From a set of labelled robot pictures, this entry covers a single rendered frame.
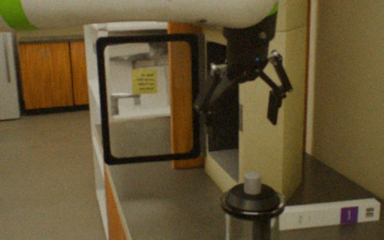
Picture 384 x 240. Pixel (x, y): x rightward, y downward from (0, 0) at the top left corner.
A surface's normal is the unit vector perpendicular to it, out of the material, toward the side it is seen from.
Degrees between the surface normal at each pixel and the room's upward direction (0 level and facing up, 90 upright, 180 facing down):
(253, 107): 90
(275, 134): 90
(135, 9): 119
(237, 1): 105
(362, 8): 90
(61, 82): 90
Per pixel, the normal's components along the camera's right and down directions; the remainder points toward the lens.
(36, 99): 0.28, 0.21
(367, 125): -0.96, 0.08
